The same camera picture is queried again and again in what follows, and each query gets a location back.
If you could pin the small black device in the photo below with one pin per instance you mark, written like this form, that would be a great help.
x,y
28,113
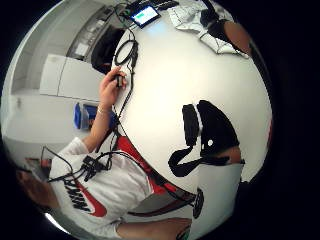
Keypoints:
x,y
118,81

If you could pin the black office chair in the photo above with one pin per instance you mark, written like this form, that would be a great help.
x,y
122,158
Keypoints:
x,y
107,50

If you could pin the white cabinet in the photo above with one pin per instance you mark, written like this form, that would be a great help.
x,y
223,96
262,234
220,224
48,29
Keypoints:
x,y
71,78

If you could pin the blue plastic bin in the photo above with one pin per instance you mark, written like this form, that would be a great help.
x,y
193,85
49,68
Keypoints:
x,y
84,116

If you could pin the tablet with lit screen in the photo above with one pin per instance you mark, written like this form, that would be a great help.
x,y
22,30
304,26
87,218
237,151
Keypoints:
x,y
145,15

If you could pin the black keyboard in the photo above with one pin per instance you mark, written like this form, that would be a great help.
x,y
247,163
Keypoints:
x,y
156,4

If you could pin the black and brown object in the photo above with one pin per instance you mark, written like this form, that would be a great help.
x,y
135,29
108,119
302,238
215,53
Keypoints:
x,y
230,30

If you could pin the the person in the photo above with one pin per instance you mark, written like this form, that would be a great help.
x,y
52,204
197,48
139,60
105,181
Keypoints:
x,y
100,186

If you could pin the grey wall shelf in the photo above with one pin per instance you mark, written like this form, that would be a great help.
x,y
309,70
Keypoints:
x,y
89,33

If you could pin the white camera mount piece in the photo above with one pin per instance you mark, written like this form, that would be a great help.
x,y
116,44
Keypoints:
x,y
218,191

